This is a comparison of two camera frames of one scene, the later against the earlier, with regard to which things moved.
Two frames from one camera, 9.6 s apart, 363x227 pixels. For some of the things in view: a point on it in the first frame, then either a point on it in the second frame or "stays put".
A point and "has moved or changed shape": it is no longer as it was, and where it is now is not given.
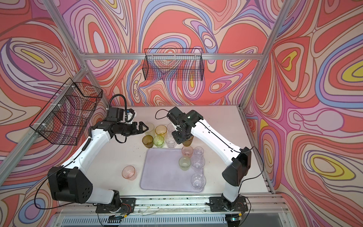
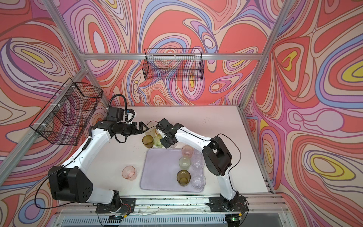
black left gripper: [140, 130] stays put
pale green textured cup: [185, 163] stays put
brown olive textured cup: [187, 143] has moved or changed shape
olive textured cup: [148, 140] stays put
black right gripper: [179, 140] → [166, 144]
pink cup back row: [187, 151] stays put
